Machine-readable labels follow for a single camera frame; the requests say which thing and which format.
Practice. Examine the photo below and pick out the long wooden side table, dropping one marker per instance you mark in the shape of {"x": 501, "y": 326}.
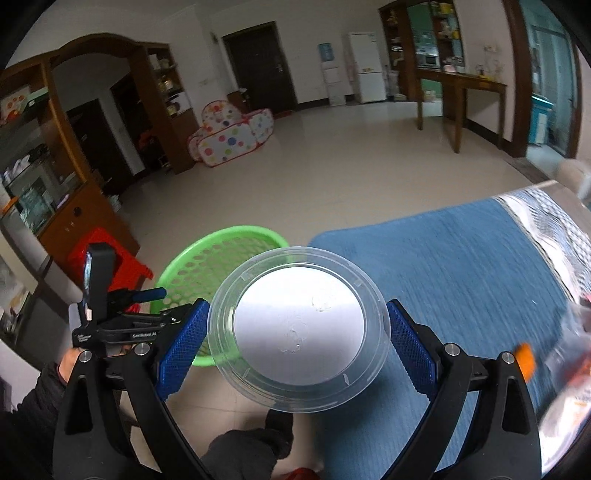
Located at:
{"x": 461, "y": 81}

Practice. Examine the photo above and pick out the person's left forearm black sleeve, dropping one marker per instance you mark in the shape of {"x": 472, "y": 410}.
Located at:
{"x": 27, "y": 424}

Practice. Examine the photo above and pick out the person's left hand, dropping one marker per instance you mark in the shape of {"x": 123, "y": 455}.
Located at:
{"x": 69, "y": 363}

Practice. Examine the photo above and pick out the red object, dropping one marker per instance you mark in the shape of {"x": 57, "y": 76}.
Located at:
{"x": 302, "y": 474}

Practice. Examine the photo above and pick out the wooden open shelf unit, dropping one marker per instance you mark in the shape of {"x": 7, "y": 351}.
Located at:
{"x": 171, "y": 134}

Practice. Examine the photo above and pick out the clear plastic bag orange label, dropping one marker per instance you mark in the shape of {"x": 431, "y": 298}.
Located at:
{"x": 568, "y": 369}

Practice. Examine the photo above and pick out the white plastic bag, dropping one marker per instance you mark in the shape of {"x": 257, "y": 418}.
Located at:
{"x": 392, "y": 83}

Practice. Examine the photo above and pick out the green plastic mesh basket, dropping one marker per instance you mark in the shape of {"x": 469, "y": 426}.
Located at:
{"x": 198, "y": 267}

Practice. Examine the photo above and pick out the dark wooden entrance door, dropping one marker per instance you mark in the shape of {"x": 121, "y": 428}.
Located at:
{"x": 261, "y": 69}

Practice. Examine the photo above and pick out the brown wooden door frame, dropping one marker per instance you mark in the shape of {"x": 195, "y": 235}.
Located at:
{"x": 519, "y": 69}

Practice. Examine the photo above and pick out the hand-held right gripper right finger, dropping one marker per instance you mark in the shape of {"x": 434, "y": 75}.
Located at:
{"x": 411, "y": 341}

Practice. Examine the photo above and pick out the wooden glass display cabinet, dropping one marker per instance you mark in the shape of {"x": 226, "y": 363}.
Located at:
{"x": 64, "y": 184}

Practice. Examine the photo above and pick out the pink item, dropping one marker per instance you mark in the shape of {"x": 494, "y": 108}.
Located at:
{"x": 451, "y": 68}

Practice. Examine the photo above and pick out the white refrigerator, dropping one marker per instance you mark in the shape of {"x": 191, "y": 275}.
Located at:
{"x": 367, "y": 69}

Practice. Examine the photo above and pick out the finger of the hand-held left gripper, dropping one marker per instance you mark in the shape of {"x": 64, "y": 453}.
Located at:
{"x": 175, "y": 314}
{"x": 143, "y": 295}

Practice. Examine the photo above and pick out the grey patterned blanket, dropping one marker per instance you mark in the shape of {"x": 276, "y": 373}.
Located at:
{"x": 545, "y": 221}

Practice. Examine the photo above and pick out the clear round plastic container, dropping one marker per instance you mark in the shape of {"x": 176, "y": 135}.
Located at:
{"x": 300, "y": 323}

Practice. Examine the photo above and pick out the polka dot play tent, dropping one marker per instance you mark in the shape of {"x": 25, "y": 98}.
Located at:
{"x": 226, "y": 138}

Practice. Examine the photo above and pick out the microwave oven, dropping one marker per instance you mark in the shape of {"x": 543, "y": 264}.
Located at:
{"x": 427, "y": 60}

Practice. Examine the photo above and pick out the tall wooden kitchen shelf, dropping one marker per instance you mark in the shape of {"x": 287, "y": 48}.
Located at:
{"x": 401, "y": 46}

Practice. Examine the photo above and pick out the person's black shoe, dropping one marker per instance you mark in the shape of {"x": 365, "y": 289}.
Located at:
{"x": 280, "y": 427}

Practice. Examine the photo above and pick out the person's dark trouser leg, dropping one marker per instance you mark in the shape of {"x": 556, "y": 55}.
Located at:
{"x": 240, "y": 452}

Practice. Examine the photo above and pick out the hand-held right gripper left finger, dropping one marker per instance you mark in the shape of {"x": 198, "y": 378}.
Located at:
{"x": 184, "y": 341}

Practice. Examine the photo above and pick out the dark inner room door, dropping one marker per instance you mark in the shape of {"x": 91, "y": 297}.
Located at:
{"x": 101, "y": 138}

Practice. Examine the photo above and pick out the white water dispenser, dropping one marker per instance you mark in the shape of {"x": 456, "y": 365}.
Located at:
{"x": 331, "y": 78}

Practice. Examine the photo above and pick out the red plastic stool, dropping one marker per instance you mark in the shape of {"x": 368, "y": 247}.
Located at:
{"x": 124, "y": 272}

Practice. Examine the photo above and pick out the white dotted box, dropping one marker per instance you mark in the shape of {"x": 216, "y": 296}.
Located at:
{"x": 16, "y": 104}

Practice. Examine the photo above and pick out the small dark stool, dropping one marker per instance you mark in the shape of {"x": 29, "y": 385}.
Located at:
{"x": 238, "y": 99}

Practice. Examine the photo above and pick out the blue ribbed mat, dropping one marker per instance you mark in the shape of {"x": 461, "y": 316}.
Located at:
{"x": 461, "y": 286}

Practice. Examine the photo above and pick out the light blue cabinet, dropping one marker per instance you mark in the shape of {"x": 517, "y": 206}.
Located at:
{"x": 540, "y": 120}

